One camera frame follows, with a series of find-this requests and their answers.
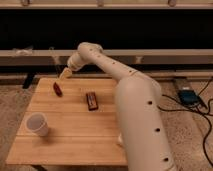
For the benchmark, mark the wooden rail shelf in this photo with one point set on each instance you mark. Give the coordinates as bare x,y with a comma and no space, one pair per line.
153,56

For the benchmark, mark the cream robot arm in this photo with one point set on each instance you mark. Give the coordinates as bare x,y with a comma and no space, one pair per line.
137,98

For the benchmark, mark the clear plastic wrap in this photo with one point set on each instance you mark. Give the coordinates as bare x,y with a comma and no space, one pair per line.
23,52

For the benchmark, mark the brown chocolate bar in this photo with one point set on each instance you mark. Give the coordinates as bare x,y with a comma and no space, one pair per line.
91,101

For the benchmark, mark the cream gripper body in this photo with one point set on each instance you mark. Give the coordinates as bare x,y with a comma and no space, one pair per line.
75,62

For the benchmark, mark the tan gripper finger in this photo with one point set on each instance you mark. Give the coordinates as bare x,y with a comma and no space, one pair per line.
66,73

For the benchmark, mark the small white box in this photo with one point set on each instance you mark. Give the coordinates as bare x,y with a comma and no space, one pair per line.
120,141

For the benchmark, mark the wooden table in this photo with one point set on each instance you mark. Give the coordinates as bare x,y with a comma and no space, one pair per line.
77,136

